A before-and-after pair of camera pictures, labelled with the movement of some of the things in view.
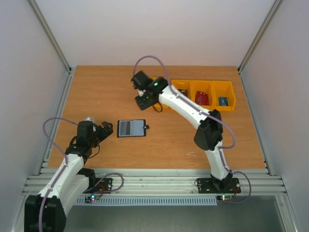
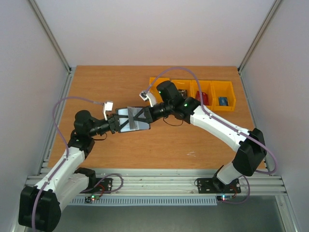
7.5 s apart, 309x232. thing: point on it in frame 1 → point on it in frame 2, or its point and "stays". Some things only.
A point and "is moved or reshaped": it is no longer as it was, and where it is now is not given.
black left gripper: (109, 130) → (114, 123)
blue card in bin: (223, 101) stays
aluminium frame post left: (51, 36) stays
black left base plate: (102, 185) stays
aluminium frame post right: (276, 4) stays
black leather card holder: (137, 127) is moved or reshaped
